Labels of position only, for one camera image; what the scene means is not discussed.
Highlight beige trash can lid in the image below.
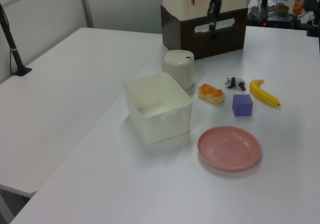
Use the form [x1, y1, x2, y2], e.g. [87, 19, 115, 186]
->
[162, 49, 195, 66]

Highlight white round trash can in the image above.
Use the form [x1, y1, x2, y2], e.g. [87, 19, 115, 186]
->
[160, 49, 196, 91]

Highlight dark brown wooden drawer box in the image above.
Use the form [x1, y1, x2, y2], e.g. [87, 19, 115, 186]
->
[160, 4, 249, 61]

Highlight brown paper cup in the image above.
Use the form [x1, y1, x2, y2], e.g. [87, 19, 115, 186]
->
[275, 4, 290, 14]

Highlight black white panda figurine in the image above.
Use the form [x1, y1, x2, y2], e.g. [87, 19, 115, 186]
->
[223, 76, 247, 91]

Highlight orange glazed toy bread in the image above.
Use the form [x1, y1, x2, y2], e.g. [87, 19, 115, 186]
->
[197, 83, 225, 105]

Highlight orange drink bottle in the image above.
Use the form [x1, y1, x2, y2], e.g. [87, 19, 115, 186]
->
[292, 0, 307, 16]

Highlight yellow banana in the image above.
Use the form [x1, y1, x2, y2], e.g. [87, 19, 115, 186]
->
[249, 78, 282, 107]

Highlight purple blue cube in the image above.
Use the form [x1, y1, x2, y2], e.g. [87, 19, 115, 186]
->
[231, 93, 254, 117]

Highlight white rectangular storage bin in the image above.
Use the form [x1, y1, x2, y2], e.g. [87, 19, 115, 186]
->
[122, 72, 194, 144]

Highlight pink plastic plate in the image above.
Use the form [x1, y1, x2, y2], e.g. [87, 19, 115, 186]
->
[197, 126, 263, 172]

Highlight white drawer handle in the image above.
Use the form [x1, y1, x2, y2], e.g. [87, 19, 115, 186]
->
[194, 18, 236, 33]

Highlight black table clamp mount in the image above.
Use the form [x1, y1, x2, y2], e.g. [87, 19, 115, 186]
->
[305, 8, 320, 37]

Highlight black camera stand pole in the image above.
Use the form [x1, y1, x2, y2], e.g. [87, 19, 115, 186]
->
[0, 2, 33, 77]

